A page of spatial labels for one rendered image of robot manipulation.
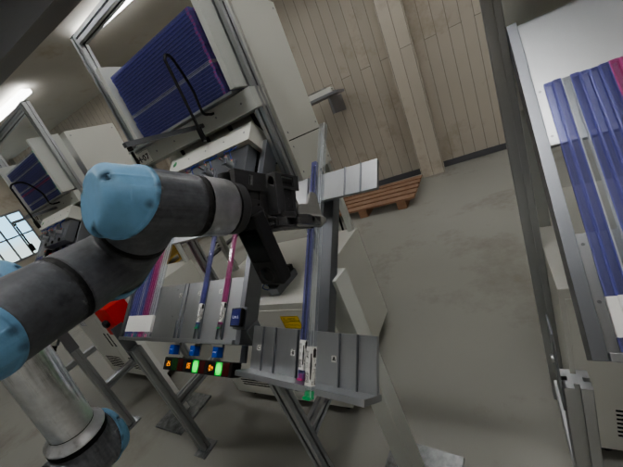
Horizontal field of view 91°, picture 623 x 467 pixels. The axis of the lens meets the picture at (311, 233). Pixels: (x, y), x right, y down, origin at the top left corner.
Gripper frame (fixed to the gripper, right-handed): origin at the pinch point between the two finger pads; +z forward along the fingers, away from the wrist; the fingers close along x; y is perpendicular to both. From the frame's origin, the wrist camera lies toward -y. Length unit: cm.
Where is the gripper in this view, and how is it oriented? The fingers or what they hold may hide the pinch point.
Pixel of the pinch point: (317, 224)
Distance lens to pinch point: 56.8
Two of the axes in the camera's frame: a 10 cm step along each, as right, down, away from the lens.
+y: -1.0, -9.9, 0.6
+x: -7.9, 1.2, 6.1
